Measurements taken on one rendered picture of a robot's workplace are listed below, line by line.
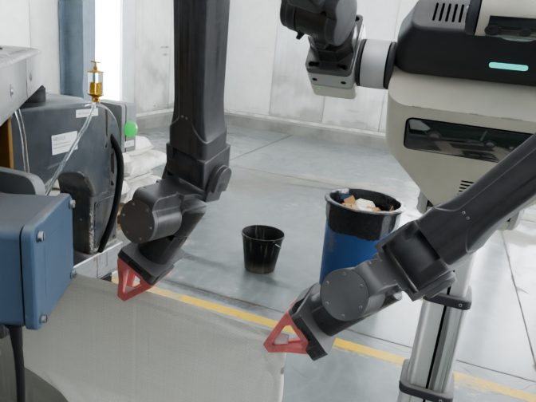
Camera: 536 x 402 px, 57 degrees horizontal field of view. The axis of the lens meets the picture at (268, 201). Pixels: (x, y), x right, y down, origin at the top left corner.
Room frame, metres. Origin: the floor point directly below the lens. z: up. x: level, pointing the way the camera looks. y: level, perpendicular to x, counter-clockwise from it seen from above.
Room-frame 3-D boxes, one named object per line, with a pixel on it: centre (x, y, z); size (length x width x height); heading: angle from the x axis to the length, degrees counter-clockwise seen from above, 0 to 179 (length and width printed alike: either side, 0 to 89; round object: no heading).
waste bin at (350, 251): (2.85, -0.57, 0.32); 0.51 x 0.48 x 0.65; 161
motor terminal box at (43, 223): (0.39, 0.21, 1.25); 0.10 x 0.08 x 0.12; 6
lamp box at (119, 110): (0.92, 0.31, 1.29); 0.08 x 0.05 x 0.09; 71
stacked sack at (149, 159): (4.04, 1.19, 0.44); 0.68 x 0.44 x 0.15; 161
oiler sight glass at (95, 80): (0.86, 0.31, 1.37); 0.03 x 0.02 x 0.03; 71
